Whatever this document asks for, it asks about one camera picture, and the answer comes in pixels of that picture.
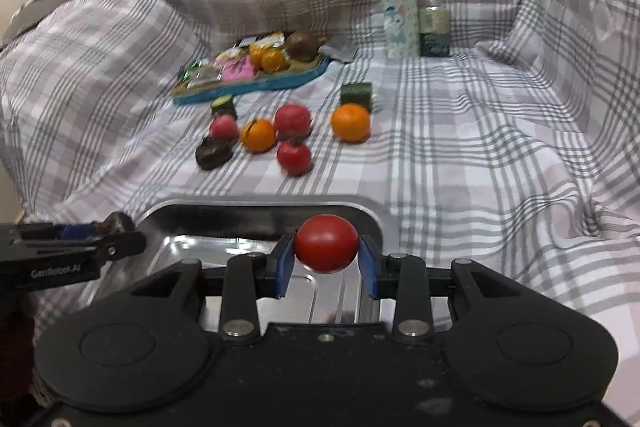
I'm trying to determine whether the orange mandarin with stem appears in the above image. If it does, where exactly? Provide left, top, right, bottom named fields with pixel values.
left=240, top=119, right=277, bottom=154

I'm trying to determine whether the cartoon cat thermos bottle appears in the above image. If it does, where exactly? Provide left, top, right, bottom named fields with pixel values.
left=381, top=0, right=420, bottom=58

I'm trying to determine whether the cucumber piece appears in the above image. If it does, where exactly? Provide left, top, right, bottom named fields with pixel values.
left=340, top=82, right=373, bottom=113
left=209, top=95, right=238, bottom=120

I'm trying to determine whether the small orange in tray left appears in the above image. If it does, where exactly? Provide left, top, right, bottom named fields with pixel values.
left=248, top=46, right=269, bottom=69

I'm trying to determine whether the small pink radish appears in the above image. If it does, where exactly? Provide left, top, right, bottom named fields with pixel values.
left=208, top=114, right=239, bottom=141

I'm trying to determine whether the dark patterned snack packet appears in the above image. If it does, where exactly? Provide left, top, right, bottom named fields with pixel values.
left=186, top=69, right=221, bottom=89

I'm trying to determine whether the small orange in tray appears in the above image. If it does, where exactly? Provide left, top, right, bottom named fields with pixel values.
left=248, top=46, right=269, bottom=69
left=260, top=48, right=288, bottom=74

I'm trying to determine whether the dark green small jar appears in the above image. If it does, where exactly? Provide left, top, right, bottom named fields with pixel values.
left=418, top=6, right=451, bottom=57

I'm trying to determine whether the yellow white snack packet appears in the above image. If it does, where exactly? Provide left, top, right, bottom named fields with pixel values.
left=236, top=31, right=285, bottom=50

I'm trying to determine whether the large red radish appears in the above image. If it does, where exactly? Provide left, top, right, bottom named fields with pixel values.
left=274, top=104, right=311, bottom=140

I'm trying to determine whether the brown kiwi fruit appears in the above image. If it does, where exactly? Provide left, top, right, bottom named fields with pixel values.
left=284, top=31, right=321, bottom=63

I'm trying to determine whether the plaid grey white cloth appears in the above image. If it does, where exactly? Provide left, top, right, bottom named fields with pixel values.
left=1, top=0, right=639, bottom=425

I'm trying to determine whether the red tomato with stem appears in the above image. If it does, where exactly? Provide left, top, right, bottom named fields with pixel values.
left=277, top=138, right=312, bottom=176

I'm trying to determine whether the small orange in tray right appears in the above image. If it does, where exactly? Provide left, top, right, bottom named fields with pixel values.
left=260, top=48, right=288, bottom=74

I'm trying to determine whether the dark mangosteen front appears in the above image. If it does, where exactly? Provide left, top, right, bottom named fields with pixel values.
left=102, top=211, right=136, bottom=235

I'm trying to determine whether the blue snack tray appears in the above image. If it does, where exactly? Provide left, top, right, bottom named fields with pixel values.
left=170, top=55, right=331, bottom=105

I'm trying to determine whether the green foil candy wrapper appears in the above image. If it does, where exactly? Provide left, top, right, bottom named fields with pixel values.
left=179, top=58, right=209, bottom=81

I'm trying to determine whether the stainless steel tray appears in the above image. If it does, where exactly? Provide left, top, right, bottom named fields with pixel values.
left=89, top=194, right=396, bottom=333

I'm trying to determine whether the grey foil packet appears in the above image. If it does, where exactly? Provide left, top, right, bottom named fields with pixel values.
left=319, top=43, right=357, bottom=64

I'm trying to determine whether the red tomato without stem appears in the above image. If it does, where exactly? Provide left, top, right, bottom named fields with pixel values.
left=294, top=215, right=359, bottom=273

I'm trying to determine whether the pink snack packet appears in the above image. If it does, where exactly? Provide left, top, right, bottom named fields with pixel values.
left=220, top=55, right=258, bottom=81

